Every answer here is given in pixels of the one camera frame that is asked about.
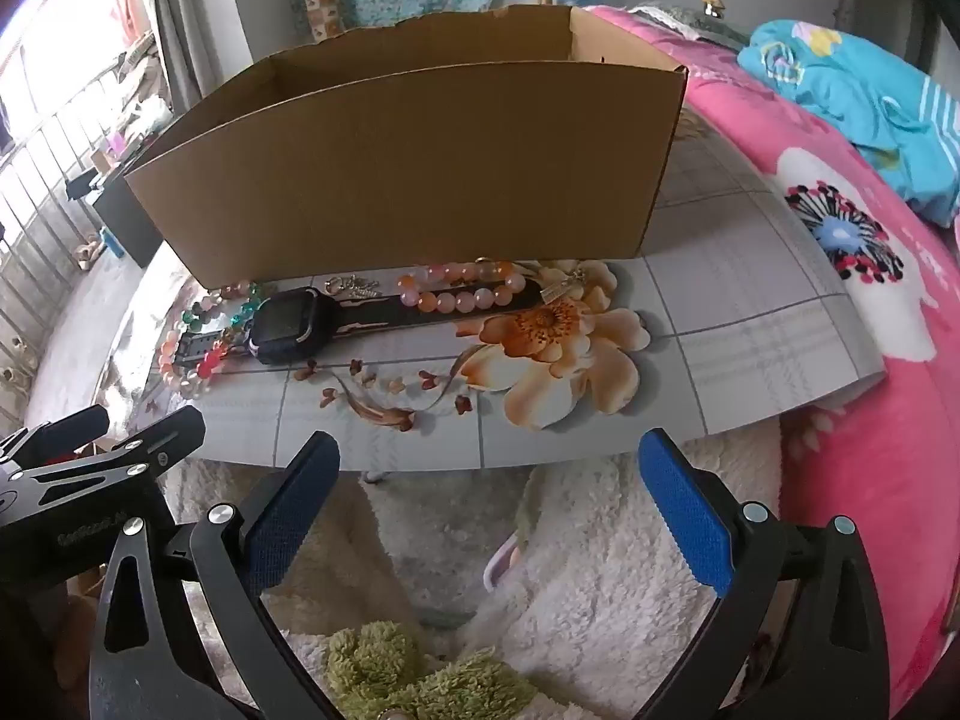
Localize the patterned paper roll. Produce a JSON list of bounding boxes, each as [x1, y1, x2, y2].
[[300, 0, 346, 42]]

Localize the purple slipper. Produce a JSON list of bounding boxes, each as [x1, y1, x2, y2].
[[484, 540, 526, 593]]

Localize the cardboard box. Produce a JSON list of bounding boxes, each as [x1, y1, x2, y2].
[[124, 4, 689, 290]]

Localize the grey crochet cloth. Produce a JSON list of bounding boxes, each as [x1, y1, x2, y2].
[[630, 0, 751, 46]]

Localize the black box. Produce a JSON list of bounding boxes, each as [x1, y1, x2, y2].
[[91, 172, 162, 269]]

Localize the metal window railing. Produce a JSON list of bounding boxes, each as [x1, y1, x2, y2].
[[0, 52, 181, 428]]

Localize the blue printed blanket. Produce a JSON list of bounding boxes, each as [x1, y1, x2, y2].
[[739, 19, 960, 226]]

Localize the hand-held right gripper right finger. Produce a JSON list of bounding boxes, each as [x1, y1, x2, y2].
[[637, 427, 893, 720]]

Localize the black smartwatch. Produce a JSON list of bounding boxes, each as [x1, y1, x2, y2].
[[176, 277, 542, 368]]

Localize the grey curtain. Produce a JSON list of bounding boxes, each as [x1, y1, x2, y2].
[[142, 0, 256, 113]]

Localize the pink hanging garment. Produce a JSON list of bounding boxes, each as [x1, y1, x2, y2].
[[109, 0, 151, 38]]

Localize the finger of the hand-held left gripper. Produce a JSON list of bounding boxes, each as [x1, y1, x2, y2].
[[0, 405, 110, 470], [15, 406, 207, 500]]

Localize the pink floral blanket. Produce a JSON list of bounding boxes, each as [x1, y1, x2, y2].
[[585, 4, 960, 720]]

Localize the multicolour bead bracelet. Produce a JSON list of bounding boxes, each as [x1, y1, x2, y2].
[[157, 279, 278, 383]]

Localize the orange bead bracelet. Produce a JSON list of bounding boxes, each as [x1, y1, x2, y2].
[[397, 259, 527, 316]]

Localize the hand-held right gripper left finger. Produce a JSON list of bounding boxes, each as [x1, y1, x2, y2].
[[88, 431, 342, 720]]

